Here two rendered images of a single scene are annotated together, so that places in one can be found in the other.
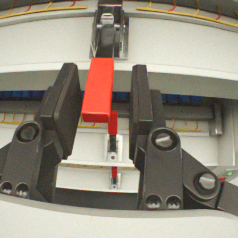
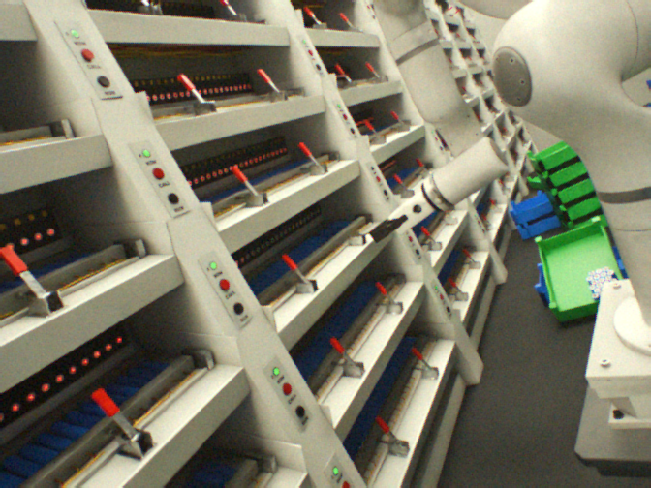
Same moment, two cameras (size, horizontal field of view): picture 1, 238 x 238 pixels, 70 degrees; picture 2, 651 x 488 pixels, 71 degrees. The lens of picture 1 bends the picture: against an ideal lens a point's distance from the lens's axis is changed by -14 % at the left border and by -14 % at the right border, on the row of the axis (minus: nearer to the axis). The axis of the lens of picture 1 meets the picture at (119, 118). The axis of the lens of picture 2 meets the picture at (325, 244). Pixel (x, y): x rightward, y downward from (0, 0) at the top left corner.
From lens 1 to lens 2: 107 cm
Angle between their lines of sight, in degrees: 67
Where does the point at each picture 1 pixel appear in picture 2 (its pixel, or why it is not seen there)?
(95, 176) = (422, 386)
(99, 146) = (391, 315)
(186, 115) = (388, 284)
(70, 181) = (422, 404)
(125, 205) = (474, 415)
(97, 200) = (464, 441)
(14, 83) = (356, 267)
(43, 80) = (360, 260)
